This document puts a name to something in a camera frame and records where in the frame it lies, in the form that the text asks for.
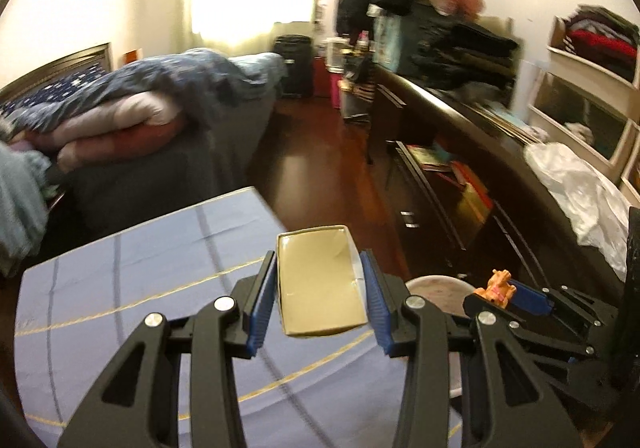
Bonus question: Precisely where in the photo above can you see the pink container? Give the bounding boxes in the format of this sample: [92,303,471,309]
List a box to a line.
[329,72,346,109]

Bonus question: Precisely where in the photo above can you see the stack of papers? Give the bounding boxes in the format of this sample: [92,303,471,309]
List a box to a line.
[470,101,541,144]

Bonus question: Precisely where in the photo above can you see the dark wooden dresser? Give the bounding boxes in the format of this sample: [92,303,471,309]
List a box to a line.
[367,63,631,309]

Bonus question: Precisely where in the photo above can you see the white shelf unit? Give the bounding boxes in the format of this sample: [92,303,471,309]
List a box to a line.
[527,3,640,209]

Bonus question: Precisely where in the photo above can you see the white rimmed trash bin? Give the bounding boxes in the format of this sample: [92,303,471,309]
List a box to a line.
[404,274,476,399]

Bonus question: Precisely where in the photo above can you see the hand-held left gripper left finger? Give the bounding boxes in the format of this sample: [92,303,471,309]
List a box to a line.
[56,249,278,448]

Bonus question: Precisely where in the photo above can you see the bed with dark sheet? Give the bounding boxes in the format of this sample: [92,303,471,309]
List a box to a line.
[50,53,286,234]

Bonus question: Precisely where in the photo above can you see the blue lined mat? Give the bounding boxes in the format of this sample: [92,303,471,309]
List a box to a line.
[14,185,466,448]

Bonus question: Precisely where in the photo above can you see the navy blue blanket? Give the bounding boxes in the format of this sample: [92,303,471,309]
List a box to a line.
[0,48,286,129]

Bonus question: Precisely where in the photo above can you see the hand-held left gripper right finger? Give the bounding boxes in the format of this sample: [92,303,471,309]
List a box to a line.
[360,249,583,448]

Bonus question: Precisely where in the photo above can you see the pile of dark clothes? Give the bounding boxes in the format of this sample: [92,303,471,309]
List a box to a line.
[410,3,521,92]

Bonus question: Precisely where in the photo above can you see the orange and white snack wrapper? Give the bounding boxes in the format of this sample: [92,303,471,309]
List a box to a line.
[472,269,516,309]

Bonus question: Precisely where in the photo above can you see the folded pink and red quilt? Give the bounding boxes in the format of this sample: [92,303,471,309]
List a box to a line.
[10,91,191,174]

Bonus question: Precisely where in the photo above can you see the white plastic bag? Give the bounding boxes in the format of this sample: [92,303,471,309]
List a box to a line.
[524,141,633,279]

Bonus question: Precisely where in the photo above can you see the dark wooden headboard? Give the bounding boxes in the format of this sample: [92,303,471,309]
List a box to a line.
[0,42,112,104]

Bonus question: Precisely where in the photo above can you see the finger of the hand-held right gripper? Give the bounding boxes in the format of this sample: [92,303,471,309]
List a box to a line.
[507,281,613,329]
[462,295,596,369]

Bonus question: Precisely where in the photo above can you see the teal box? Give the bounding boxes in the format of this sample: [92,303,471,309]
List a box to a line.
[372,16,416,73]

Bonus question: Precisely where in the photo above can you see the black suitcase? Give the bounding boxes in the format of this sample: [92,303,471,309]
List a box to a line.
[274,34,315,99]

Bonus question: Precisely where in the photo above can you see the folded red and dark clothes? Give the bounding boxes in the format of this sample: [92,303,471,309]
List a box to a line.
[560,3,640,82]

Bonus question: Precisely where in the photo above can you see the light blue garment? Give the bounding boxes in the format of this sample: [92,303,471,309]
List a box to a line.
[0,141,51,279]

